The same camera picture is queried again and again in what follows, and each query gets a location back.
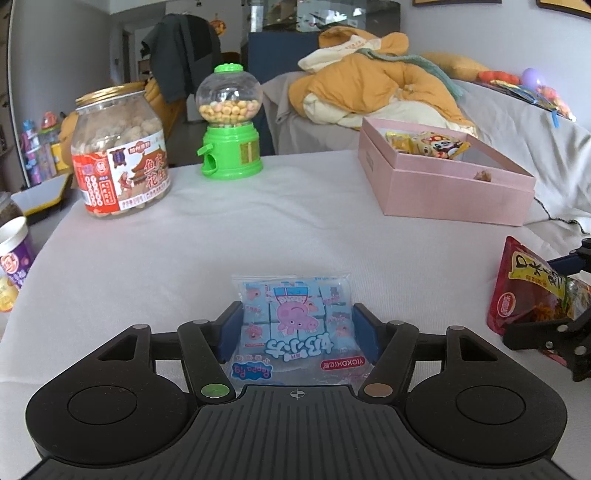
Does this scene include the yellow pillow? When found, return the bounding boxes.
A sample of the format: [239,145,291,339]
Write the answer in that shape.
[420,52,493,83]

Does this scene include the clear peanut jar gold lid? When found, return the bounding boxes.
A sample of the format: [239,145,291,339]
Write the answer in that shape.
[71,85,172,220]

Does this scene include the pink gift box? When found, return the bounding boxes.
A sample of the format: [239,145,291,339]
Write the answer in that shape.
[358,116,537,227]

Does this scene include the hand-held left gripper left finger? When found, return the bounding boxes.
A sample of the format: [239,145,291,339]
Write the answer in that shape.
[88,301,244,403]

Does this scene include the purple balloon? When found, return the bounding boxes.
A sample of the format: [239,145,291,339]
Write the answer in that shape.
[521,68,548,90]

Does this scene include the dark red snack pouch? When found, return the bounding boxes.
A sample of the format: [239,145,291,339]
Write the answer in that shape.
[486,236,591,368]

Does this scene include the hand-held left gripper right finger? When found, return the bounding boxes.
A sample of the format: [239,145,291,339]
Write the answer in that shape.
[353,303,509,403]

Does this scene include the colourful toy bottles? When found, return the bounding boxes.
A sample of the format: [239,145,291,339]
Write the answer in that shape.
[21,111,64,179]

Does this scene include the glass fish tank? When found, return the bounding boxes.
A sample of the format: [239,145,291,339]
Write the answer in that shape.
[247,0,400,33]

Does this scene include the colourful toy pile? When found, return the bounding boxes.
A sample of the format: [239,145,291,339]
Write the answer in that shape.
[489,78,578,123]

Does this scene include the purple paper cup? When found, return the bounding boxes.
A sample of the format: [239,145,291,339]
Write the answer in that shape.
[0,217,36,315]

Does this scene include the orange and cream duvet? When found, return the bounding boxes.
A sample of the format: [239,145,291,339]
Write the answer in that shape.
[288,27,479,137]

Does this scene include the blue candy cube packet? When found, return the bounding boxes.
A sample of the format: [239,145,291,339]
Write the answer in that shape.
[222,273,371,387]

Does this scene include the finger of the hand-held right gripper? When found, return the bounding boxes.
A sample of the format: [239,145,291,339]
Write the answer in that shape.
[503,305,591,382]
[547,237,591,278]

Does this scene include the yellow edged small table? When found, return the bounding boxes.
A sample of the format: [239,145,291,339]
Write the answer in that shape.
[11,173,75,217]

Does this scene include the orange plush toy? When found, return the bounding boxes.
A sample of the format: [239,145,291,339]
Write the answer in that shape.
[478,70,520,86]

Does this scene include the grey jacket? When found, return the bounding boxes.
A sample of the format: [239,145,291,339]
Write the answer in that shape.
[150,14,222,104]

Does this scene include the green gumball machine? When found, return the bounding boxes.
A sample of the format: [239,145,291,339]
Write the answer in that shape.
[195,63,264,180]

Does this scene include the panda print snack packet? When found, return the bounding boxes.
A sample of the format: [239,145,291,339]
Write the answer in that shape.
[409,131,472,160]

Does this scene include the teal scarf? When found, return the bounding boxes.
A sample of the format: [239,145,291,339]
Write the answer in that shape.
[358,46,465,100]

